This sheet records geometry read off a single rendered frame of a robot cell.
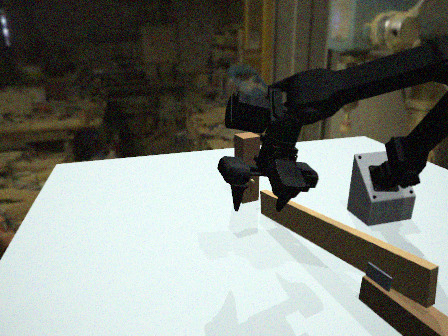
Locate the long wooden rail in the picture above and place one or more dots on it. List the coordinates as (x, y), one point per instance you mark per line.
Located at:
(413, 277)

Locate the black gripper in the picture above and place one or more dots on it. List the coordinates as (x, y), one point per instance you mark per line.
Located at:
(237, 173)

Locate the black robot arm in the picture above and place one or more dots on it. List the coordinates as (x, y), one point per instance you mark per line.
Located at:
(317, 94)

